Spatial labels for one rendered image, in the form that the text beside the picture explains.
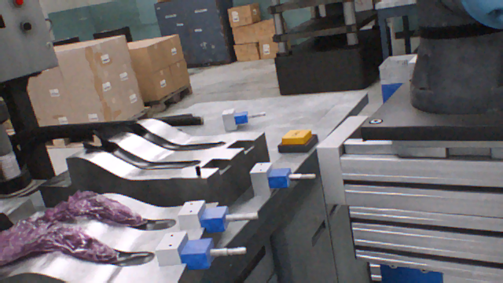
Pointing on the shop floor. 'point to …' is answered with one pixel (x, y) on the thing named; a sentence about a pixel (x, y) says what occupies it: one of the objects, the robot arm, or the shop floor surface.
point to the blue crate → (389, 90)
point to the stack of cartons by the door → (252, 34)
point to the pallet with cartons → (160, 71)
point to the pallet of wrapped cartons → (88, 87)
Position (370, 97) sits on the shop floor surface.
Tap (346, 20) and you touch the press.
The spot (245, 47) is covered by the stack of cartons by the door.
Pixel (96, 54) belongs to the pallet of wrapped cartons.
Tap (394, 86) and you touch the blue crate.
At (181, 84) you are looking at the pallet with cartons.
